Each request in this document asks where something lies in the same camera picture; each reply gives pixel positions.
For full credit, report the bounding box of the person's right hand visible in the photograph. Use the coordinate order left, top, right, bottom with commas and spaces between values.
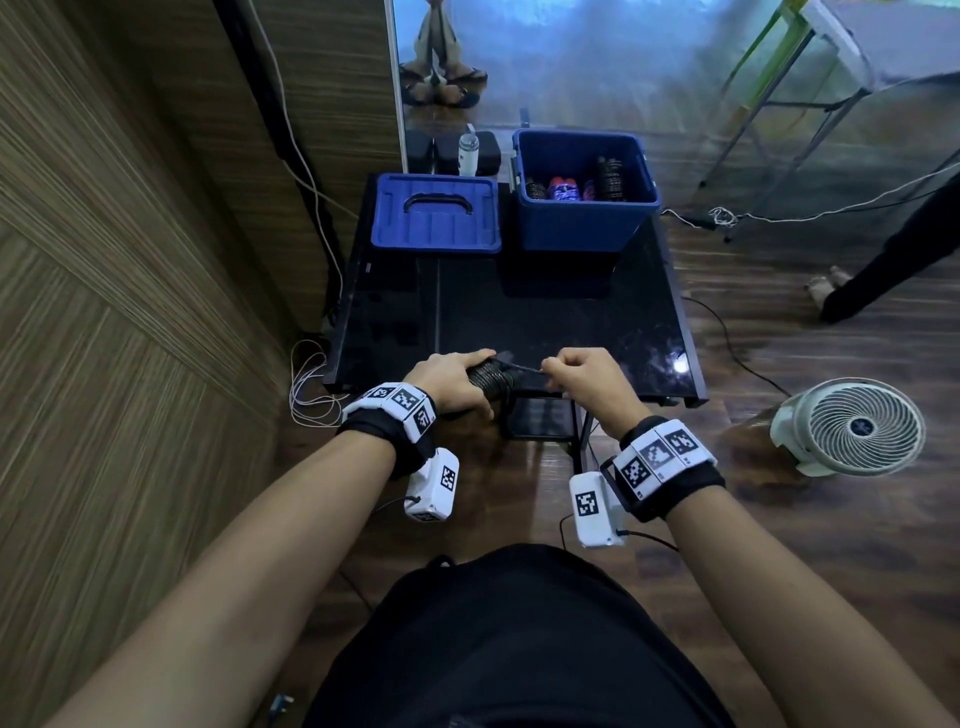
539, 346, 652, 440

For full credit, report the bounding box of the person's left hand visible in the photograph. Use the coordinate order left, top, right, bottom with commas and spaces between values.
402, 348, 498, 421

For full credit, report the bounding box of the black green-striped jump rope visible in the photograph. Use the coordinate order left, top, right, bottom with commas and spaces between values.
466, 350, 560, 406

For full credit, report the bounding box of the blue plastic bin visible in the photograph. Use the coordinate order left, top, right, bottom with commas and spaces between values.
512, 128, 663, 253

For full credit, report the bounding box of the person's right forearm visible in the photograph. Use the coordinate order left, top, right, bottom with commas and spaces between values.
665, 485, 958, 728

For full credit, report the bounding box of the person's left forearm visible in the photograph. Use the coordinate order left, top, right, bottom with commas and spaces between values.
44, 431, 397, 728

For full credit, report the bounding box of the blue bin lid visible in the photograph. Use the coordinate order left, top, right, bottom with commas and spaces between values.
370, 173, 504, 256

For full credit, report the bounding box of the person's black clothing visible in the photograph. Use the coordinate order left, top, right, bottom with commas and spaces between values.
303, 543, 736, 728

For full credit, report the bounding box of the black wristband with marker tags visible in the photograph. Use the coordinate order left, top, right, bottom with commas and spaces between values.
599, 416, 727, 524
337, 382, 439, 481

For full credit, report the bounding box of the black glossy low table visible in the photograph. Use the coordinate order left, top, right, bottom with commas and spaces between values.
322, 176, 709, 410

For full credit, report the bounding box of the black pouch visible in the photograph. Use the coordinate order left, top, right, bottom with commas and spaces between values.
434, 131, 502, 178

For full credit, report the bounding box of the white floor fan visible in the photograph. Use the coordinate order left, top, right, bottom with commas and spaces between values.
768, 377, 928, 479

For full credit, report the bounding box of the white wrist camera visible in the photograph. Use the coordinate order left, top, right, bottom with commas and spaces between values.
403, 447, 461, 524
568, 470, 628, 550

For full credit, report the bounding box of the black camera cable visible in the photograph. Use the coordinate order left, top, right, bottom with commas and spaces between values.
337, 494, 421, 613
558, 513, 680, 555

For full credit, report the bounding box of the black floor cable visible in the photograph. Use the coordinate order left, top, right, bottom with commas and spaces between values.
682, 296, 793, 397

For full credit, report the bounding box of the white cable coil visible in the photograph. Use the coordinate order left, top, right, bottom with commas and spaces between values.
288, 338, 348, 429

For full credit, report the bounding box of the white wall cable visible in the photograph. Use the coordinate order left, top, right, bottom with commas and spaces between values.
247, 0, 360, 301

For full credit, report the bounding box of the thin white hanging cable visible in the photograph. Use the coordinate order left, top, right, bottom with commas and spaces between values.
659, 161, 960, 230

